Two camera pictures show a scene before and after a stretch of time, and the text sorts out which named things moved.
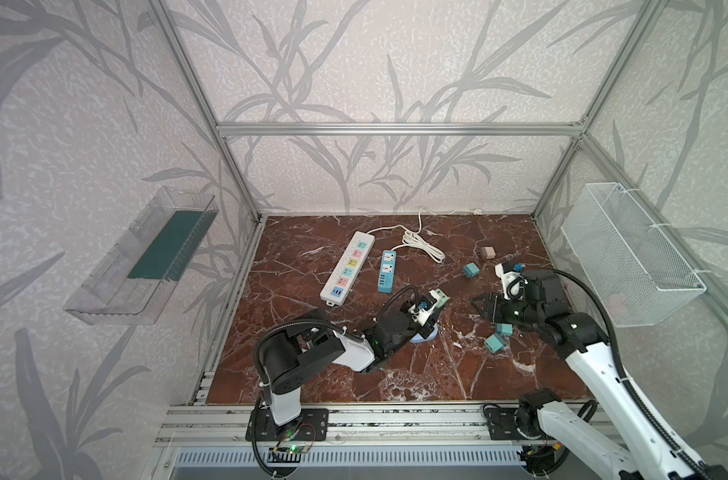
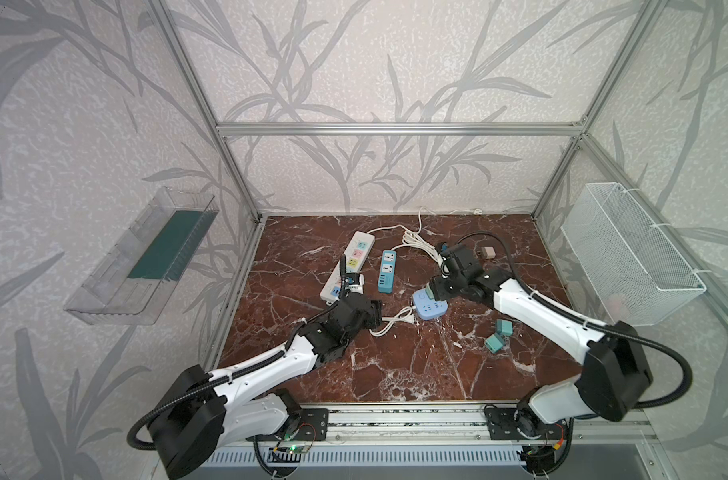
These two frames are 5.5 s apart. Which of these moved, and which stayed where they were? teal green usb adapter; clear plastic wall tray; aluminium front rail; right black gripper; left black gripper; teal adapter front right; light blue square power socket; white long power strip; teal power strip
Moved: right black gripper; light blue square power socket; left black gripper
Stayed: teal adapter front right; clear plastic wall tray; teal power strip; white long power strip; teal green usb adapter; aluminium front rail
